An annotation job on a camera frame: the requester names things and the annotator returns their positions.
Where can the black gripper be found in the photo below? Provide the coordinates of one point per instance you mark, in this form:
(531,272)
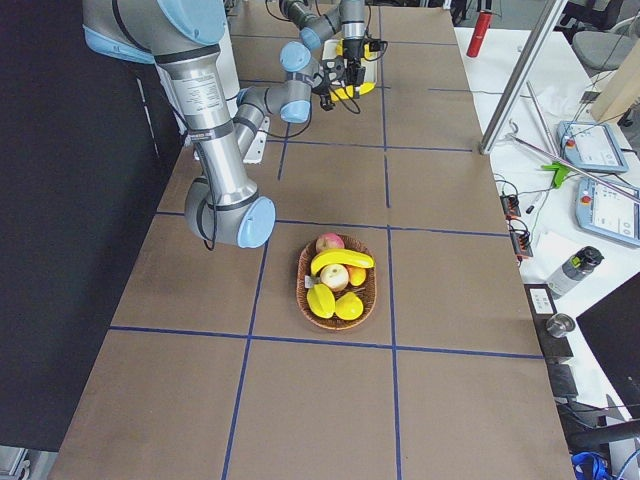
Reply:
(352,51)
(326,99)

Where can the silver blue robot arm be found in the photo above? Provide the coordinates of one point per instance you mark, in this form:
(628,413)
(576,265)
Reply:
(347,18)
(184,39)

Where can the woven wicker basket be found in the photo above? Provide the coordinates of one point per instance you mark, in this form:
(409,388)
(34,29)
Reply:
(367,292)

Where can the white bear tray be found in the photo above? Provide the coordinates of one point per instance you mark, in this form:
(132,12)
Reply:
(369,61)

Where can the red cylinder bottle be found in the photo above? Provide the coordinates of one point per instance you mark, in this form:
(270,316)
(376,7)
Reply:
(480,29)

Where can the red pink apple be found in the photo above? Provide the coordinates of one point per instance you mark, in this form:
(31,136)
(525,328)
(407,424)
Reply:
(329,241)

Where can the pale green apple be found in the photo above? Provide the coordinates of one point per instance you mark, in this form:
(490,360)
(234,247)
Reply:
(335,277)

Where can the red yellow mango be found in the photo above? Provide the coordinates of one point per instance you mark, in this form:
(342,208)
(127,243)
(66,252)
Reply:
(357,275)

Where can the orange black connector box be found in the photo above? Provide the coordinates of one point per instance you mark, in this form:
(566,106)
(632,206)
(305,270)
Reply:
(510,206)

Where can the green clamp tool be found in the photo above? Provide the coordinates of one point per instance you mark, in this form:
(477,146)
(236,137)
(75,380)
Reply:
(559,171)

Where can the blue teach pendant far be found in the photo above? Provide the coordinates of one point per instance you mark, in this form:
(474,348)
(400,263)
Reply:
(591,147)

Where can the blue teach pendant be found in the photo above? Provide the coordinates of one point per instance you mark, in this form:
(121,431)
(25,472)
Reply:
(591,147)
(605,212)

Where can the grey water bottle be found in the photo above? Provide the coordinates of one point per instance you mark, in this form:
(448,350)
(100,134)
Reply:
(574,270)

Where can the blue teach pendant near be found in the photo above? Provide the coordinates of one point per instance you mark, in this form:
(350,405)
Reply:
(605,212)

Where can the small metal cup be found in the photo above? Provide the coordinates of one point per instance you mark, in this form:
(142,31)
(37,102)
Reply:
(560,325)

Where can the black monitor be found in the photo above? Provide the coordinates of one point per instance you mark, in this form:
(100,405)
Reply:
(611,330)

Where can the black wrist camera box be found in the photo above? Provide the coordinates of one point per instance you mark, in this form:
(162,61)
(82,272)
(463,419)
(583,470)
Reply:
(377,45)

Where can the aluminium frame post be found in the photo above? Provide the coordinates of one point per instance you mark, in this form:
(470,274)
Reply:
(544,26)

